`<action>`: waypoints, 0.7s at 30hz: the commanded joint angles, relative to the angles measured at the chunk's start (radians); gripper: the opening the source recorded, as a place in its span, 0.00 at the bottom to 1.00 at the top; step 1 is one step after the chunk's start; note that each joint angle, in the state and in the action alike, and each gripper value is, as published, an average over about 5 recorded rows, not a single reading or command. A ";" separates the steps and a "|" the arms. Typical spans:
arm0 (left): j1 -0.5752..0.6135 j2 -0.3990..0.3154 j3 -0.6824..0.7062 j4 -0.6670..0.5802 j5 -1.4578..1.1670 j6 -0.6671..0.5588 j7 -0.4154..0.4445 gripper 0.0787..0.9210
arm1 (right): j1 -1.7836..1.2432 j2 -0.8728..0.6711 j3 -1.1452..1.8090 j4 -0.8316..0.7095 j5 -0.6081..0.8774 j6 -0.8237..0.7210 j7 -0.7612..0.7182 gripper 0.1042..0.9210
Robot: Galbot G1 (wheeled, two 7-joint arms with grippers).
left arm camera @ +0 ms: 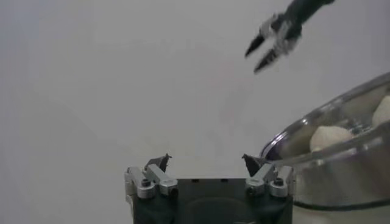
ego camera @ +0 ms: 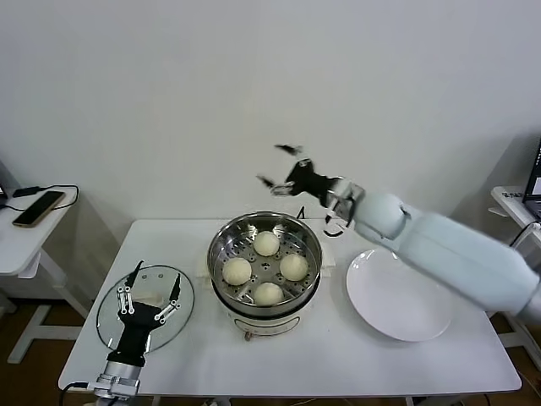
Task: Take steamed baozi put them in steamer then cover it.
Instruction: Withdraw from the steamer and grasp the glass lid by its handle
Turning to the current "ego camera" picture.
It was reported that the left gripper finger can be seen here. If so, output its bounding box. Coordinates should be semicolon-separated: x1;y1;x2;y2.
154;272;184;326
116;261;145;316

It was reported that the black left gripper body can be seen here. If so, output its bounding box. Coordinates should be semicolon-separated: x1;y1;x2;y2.
107;302;164;365

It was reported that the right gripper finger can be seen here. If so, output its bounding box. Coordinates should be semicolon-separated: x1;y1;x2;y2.
255;173;297;197
274;143;314;167

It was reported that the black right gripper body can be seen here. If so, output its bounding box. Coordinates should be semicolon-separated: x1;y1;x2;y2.
287;159;340;208

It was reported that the glass lid with cream handle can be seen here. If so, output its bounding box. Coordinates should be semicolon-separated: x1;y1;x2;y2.
96;264;196;354

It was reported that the white steamed baozi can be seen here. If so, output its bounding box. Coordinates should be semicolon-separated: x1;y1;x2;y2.
253;231;281;257
280;253;310;282
254;282;285;307
222;256;254;286

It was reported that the stainless steel steamer basket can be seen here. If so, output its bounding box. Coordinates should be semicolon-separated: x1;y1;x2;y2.
206;211;324;316

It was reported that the steel steamer pot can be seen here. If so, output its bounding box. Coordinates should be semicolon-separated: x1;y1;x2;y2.
194;249;337;342

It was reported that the white side table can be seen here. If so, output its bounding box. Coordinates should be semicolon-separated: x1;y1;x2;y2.
485;185;541;370
0;184;92;365

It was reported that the gold smartphone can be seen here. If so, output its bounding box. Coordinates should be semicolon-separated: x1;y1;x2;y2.
11;189;67;229

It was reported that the white round plate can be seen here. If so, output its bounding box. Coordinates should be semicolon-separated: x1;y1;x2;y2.
345;248;454;343

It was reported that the black open laptop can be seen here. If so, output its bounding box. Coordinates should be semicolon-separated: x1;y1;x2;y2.
522;134;541;221

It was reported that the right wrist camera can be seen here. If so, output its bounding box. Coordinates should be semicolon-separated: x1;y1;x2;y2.
327;177;367;223

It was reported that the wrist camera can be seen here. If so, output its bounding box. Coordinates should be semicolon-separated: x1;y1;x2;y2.
327;177;367;223
93;375;140;399

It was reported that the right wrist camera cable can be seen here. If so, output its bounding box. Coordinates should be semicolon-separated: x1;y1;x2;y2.
322;213;352;239

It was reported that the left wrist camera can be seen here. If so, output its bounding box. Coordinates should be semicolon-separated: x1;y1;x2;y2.
93;375;140;399

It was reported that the black charging cable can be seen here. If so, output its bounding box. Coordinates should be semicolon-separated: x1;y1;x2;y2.
0;184;80;212

